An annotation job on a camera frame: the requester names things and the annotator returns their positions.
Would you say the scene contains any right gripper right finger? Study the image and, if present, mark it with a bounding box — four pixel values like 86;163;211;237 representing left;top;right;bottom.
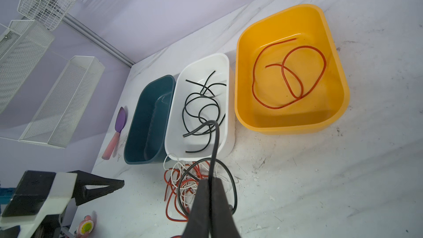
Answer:
210;177;241;238

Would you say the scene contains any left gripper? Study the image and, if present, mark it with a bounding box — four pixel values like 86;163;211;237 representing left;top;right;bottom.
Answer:
1;170;124;238

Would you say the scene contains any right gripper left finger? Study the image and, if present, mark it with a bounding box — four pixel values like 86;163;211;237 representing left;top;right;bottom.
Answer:
182;179;210;238

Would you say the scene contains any cable pile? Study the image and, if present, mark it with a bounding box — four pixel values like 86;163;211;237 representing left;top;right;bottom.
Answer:
162;153;232;238

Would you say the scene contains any black cable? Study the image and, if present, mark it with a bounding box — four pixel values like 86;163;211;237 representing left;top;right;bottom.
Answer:
181;70;228;154
176;119;239;217

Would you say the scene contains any small pink toy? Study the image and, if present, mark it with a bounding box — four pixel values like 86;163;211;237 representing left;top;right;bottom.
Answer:
74;215;95;238

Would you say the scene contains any teal plastic bin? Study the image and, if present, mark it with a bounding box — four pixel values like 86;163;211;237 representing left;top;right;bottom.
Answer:
124;75;176;165

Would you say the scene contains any purple pink spatula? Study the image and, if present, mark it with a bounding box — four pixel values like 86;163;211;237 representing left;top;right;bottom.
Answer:
102;107;127;160

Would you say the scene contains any white plastic bin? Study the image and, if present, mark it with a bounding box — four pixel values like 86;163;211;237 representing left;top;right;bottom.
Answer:
165;53;235;162

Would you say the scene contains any white mesh two-tier shelf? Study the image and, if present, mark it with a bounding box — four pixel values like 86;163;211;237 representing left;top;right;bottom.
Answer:
1;20;105;148

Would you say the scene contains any yellow plastic bin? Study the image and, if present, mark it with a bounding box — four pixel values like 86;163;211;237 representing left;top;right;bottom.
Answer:
235;4;350;135

